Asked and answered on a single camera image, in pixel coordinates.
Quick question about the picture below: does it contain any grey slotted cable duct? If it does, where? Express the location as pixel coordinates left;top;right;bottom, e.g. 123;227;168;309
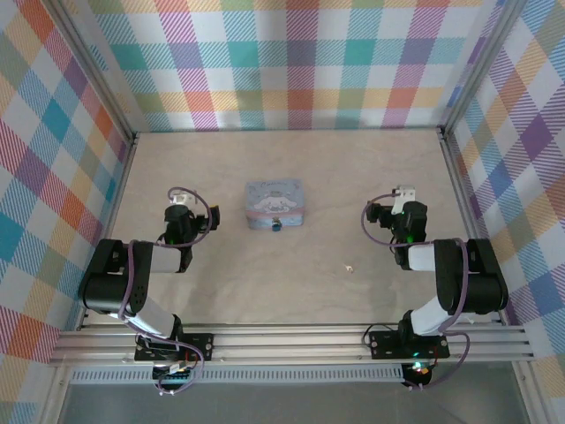
69;363;406;386

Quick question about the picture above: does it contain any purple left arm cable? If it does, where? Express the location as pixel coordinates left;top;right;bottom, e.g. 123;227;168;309
117;186;211;397

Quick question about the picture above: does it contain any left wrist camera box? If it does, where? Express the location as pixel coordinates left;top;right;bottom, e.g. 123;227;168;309
170;188;196;207

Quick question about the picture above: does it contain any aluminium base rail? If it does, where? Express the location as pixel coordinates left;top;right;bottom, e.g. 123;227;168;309
47;323;536;368

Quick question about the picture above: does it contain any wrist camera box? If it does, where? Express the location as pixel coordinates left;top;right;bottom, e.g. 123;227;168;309
393;185;418;214
170;188;196;207

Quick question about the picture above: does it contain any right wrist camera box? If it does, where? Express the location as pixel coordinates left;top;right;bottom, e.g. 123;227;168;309
393;185;418;214

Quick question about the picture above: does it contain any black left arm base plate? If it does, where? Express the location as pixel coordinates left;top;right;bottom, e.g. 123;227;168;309
133;332;215;364

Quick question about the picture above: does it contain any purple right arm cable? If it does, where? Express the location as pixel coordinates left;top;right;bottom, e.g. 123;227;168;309
361;193;471;392

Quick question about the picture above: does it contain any aluminium side rail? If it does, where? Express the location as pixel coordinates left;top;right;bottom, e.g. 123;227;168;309
435;126;509;327
77;132;141;331

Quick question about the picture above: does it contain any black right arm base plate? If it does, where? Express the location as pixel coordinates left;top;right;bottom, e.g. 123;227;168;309
367;329;452;360

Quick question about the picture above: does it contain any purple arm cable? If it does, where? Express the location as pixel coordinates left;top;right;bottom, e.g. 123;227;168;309
361;193;471;392
117;186;211;397

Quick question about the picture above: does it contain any aluminium frame post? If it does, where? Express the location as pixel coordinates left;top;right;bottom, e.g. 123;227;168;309
440;0;527;135
51;0;139;139

